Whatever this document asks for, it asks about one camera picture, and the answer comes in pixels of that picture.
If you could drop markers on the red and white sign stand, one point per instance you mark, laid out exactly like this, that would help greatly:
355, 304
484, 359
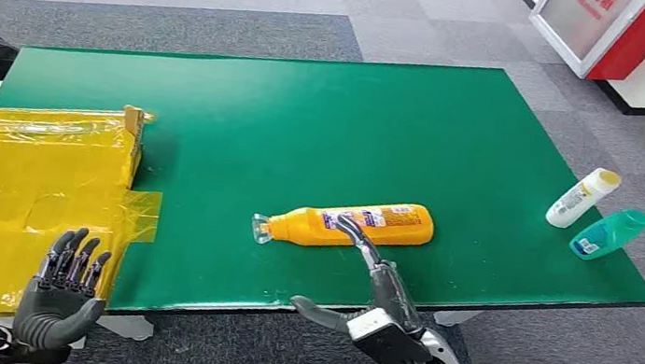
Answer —
604, 30

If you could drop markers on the teal plastic bottle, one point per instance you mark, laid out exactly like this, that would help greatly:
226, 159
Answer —
609, 234

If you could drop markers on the cardboard box in yellow tape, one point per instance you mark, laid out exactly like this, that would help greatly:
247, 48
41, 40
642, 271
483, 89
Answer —
17, 178

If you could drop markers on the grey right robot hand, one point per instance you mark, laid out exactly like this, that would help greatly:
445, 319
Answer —
392, 296

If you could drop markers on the white table foot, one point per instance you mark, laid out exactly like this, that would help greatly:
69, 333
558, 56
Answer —
454, 317
126, 326

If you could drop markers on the white bottle with yellow cap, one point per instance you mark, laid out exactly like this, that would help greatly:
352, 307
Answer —
575, 201

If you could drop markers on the orange bottle with clear cap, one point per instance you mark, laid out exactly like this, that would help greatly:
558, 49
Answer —
379, 225

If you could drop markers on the green table mat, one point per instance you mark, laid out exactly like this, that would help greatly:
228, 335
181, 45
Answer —
317, 124

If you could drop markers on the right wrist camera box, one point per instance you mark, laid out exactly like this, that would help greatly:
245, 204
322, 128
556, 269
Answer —
383, 338

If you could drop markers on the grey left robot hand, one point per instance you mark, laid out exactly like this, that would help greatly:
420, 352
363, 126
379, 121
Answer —
53, 310

